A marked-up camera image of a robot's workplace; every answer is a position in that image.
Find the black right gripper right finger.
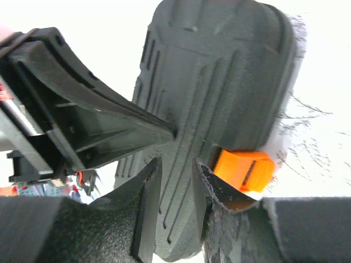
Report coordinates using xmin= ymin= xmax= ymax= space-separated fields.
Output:
xmin=193 ymin=159 xmax=350 ymax=262

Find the black plastic tool case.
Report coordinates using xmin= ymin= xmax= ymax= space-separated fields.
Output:
xmin=115 ymin=1 xmax=296 ymax=262

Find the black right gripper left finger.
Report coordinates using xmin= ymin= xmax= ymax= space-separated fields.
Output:
xmin=1 ymin=157 xmax=162 ymax=262

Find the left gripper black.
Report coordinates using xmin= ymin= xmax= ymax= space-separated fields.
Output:
xmin=1 ymin=27 xmax=174 ymax=185

